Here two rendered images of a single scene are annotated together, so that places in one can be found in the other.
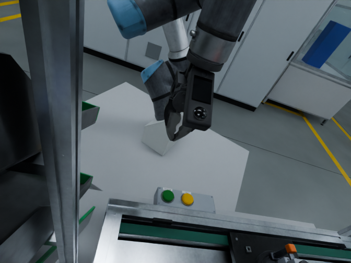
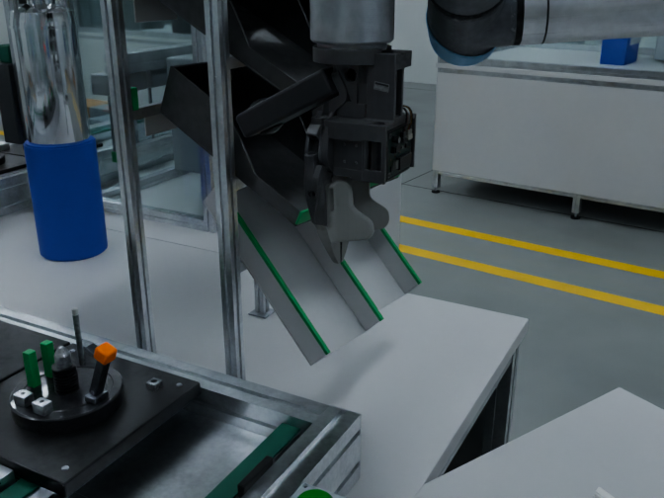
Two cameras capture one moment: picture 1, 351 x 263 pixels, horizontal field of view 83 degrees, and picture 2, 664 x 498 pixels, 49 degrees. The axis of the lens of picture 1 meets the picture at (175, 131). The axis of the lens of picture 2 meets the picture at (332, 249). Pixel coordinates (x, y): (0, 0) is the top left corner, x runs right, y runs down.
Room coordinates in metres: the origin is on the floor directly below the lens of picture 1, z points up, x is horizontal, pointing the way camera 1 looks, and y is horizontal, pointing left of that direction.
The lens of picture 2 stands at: (0.85, -0.50, 1.50)
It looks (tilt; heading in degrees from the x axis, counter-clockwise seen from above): 21 degrees down; 134
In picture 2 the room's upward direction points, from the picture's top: straight up
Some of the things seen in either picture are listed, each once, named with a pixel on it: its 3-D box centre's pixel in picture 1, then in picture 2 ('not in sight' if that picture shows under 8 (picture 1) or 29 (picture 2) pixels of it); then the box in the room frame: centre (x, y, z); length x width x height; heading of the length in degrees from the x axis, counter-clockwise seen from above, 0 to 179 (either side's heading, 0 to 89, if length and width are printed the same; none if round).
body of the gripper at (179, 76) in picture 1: (194, 82); (359, 114); (0.39, 0.00, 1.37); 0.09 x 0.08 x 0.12; 16
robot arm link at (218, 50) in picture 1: (209, 44); (354, 22); (0.38, 0.01, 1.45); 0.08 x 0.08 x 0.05
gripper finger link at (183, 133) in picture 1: (184, 123); (347, 225); (0.39, -0.01, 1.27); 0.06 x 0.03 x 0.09; 16
